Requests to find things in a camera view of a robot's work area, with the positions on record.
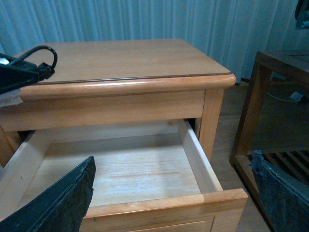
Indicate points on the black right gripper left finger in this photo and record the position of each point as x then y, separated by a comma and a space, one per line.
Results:
61, 207

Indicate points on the dark object at top right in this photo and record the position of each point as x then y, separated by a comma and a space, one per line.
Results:
302, 14

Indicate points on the wooden drawer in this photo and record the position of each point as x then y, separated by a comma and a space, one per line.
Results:
150, 177

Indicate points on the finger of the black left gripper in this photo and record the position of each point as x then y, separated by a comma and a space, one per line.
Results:
19, 75

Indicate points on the light blue curtain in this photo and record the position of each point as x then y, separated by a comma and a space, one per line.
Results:
229, 31

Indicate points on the white charger with black cable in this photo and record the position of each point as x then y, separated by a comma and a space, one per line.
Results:
45, 71

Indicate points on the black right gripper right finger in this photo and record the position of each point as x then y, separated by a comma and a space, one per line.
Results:
284, 198

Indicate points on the light wooden nightstand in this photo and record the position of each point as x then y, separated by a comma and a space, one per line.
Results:
111, 82

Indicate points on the white power adapter on floor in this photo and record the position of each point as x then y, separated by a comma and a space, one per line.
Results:
294, 97

